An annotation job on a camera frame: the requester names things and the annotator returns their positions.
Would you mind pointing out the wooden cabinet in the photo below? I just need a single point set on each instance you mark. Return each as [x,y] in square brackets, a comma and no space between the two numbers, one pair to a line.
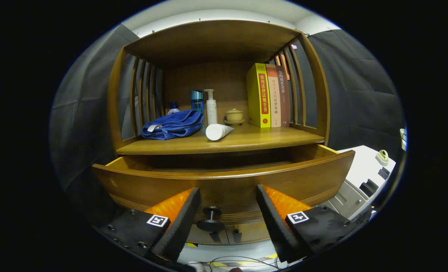
[208,41]

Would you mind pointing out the small white blue-capped bottle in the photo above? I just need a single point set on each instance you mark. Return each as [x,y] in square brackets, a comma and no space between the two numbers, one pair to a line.
[173,109]

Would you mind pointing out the white side cabinet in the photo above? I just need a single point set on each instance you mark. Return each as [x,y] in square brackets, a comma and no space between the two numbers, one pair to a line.
[359,166]

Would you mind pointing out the wooden drawer with black knob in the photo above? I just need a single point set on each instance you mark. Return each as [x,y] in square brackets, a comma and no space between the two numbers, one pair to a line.
[227,189]

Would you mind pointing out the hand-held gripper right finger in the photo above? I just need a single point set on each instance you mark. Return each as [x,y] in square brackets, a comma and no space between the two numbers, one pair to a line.
[276,226]

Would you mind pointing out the wooden cabinet door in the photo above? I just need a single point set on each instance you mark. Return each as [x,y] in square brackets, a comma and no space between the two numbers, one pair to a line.
[250,232]
[199,238]

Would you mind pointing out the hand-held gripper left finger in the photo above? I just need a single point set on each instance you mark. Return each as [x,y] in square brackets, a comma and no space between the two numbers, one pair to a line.
[182,226]

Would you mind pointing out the wooden countertop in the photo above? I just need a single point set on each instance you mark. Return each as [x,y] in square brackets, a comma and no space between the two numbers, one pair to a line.
[254,139]

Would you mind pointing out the beige lidded teacup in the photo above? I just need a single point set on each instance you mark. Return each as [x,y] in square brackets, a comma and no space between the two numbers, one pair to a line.
[234,116]

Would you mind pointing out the black holder block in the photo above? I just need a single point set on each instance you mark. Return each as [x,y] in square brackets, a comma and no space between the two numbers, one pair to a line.
[384,173]
[369,187]

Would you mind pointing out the orange and beige book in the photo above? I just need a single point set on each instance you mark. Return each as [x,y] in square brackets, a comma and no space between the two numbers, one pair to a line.
[273,96]

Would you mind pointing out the brown book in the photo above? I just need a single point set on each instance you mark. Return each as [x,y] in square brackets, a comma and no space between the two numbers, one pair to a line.
[285,96]

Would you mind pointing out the teal blue bottle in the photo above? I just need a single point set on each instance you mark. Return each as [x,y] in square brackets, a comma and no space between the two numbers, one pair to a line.
[197,100]

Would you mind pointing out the yellow book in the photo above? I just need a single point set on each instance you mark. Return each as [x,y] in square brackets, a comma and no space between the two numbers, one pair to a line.
[254,94]

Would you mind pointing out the white pump bottle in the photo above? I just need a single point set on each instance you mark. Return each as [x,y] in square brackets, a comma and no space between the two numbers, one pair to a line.
[211,111]

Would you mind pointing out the blue folded towel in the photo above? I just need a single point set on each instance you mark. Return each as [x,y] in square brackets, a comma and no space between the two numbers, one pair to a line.
[174,126]

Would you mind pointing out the white and green cleanser tube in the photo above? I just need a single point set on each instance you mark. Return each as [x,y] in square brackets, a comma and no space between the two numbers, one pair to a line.
[216,132]

